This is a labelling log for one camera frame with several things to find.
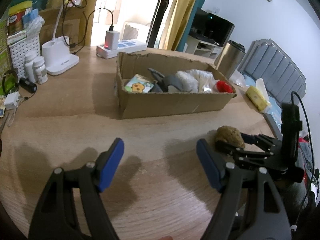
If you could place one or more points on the white pill bottle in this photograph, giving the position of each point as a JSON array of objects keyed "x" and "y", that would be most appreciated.
[
  {"x": 28, "y": 65},
  {"x": 40, "y": 70}
]

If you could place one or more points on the bubble wrap bundle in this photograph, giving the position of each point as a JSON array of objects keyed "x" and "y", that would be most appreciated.
[{"x": 205, "y": 81}]

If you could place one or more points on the brown plush toy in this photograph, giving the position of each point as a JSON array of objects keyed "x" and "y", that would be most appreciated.
[{"x": 230, "y": 135}]

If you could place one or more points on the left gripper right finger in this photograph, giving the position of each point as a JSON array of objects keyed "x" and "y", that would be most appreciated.
[{"x": 249, "y": 207}]

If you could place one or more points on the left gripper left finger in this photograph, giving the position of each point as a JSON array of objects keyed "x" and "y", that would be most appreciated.
[{"x": 55, "y": 214}]

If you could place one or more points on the grey headboard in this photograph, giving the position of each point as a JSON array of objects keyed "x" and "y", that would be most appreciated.
[{"x": 281, "y": 76}]

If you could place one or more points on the yellow curtain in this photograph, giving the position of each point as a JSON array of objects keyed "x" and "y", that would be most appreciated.
[{"x": 176, "y": 23}]

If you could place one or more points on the grey sock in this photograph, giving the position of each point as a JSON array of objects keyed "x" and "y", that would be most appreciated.
[{"x": 165, "y": 84}]

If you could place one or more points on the red soft object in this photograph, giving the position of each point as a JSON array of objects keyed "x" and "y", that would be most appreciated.
[{"x": 224, "y": 87}]

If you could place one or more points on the white power strip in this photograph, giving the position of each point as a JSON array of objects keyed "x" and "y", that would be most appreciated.
[{"x": 126, "y": 46}]

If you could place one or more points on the black television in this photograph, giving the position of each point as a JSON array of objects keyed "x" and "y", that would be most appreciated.
[{"x": 211, "y": 28}]

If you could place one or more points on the capybara tissue pack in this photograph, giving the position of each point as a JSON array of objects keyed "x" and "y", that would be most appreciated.
[{"x": 139, "y": 84}]

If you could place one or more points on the white desk lamp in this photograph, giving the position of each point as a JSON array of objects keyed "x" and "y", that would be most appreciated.
[{"x": 56, "y": 52}]

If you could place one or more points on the steel tumbler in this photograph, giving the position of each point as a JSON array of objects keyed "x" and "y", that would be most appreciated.
[{"x": 229, "y": 58}]

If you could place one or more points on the cardboard box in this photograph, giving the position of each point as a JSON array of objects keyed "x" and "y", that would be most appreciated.
[{"x": 144, "y": 105}]

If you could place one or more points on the white perforated basket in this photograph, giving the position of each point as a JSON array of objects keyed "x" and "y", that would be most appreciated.
[{"x": 20, "y": 49}]

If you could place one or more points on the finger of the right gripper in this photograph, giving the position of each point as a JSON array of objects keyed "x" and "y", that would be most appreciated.
[
  {"x": 264, "y": 142},
  {"x": 225, "y": 148}
]

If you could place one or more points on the white charger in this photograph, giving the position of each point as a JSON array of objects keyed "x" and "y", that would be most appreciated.
[{"x": 111, "y": 39}]

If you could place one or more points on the yellow tissue box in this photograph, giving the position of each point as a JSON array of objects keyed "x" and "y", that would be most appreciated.
[{"x": 258, "y": 96}]

